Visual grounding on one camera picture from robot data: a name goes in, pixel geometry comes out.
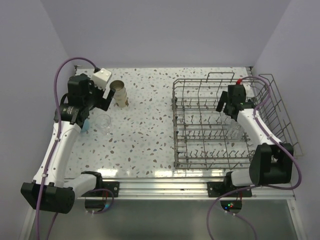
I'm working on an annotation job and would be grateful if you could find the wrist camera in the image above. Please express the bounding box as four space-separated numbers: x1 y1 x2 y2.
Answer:
90 68 112 90
236 78 252 92

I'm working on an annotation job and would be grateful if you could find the clear glass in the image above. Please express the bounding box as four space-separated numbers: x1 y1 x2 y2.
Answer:
220 113 244 140
95 114 112 135

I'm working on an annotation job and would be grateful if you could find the aluminium mounting rail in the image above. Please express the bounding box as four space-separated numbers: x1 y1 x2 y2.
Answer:
31 176 297 201

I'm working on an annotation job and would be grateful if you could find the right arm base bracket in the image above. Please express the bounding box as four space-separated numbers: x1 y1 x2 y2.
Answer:
206 181 226 198

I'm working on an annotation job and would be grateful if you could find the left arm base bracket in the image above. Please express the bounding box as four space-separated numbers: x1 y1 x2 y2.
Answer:
101 181 120 198

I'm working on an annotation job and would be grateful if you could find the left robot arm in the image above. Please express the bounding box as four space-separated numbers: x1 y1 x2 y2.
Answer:
20 68 115 214

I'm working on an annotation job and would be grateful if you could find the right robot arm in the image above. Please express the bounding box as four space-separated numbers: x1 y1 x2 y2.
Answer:
216 84 294 197

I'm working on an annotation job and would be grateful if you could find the light blue mug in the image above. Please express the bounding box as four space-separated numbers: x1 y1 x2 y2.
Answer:
80 119 90 133

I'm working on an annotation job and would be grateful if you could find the grey wire dish rack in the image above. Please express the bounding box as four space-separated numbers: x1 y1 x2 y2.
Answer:
172 72 303 172

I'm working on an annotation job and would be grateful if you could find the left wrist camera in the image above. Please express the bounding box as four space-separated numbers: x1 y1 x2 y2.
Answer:
90 68 112 90

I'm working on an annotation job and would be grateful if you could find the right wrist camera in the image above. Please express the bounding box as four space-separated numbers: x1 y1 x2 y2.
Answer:
236 78 252 92

